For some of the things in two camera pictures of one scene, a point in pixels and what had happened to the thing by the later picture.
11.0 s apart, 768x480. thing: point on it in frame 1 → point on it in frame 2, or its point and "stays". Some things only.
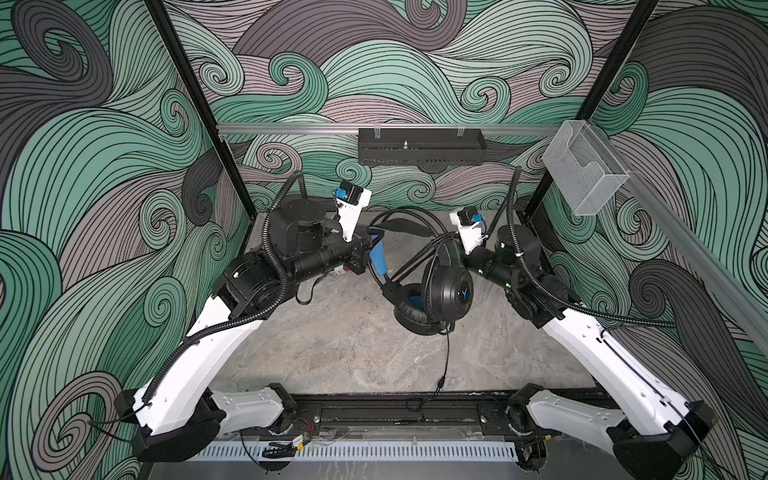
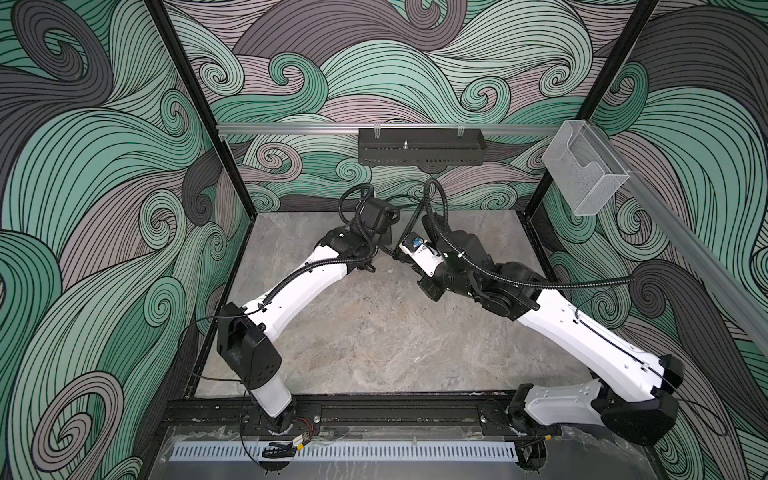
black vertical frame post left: (167, 28) stays
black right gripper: (467, 260) → (435, 290)
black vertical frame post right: (590, 104) stays
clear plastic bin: (583, 167) stays
